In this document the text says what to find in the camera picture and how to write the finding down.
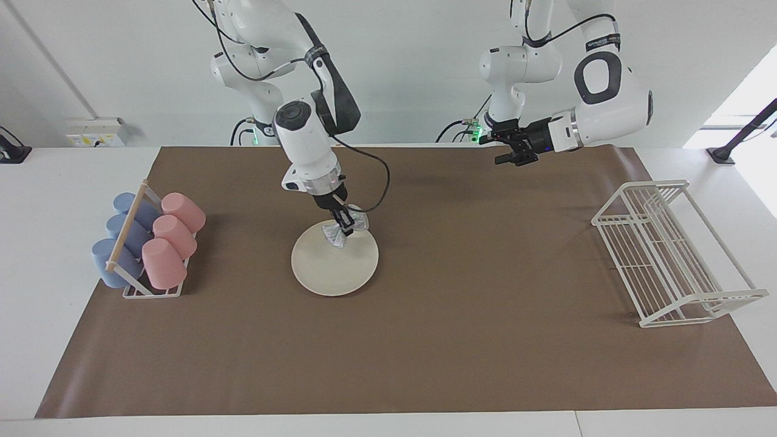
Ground cup rack with wooden handle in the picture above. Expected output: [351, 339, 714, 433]
[105, 180, 190, 299]

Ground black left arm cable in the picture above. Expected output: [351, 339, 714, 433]
[509, 0, 620, 48]

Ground black stand with pole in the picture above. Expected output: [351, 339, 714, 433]
[707, 98, 777, 164]

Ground white wall power strip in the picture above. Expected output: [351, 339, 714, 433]
[66, 117, 125, 147]

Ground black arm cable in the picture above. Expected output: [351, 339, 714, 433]
[193, 0, 390, 212]
[509, 0, 620, 48]

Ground black base cable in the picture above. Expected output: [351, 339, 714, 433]
[435, 120, 480, 144]
[229, 118, 256, 146]

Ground white wire dish rack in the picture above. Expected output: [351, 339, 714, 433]
[592, 180, 769, 328]

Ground blue plastic cup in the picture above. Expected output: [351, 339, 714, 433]
[106, 214, 152, 256]
[91, 238, 145, 288]
[113, 192, 160, 230]

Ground black right base cable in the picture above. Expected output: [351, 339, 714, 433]
[229, 118, 256, 146]

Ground pink plastic cup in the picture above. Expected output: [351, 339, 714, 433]
[152, 215, 198, 260]
[141, 238, 188, 290]
[161, 192, 206, 234]

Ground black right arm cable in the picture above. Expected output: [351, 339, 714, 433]
[193, 0, 390, 212]

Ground black left base cable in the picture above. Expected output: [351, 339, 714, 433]
[435, 120, 480, 144]

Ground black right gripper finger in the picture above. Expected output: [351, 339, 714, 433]
[331, 206, 355, 237]

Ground brown paper table mat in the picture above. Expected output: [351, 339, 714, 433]
[35, 146, 777, 418]

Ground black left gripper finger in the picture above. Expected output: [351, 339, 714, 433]
[480, 120, 520, 145]
[495, 148, 540, 166]

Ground black table clamp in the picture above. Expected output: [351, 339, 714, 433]
[0, 126, 32, 163]

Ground cream round plate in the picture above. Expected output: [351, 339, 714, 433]
[291, 219, 379, 297]

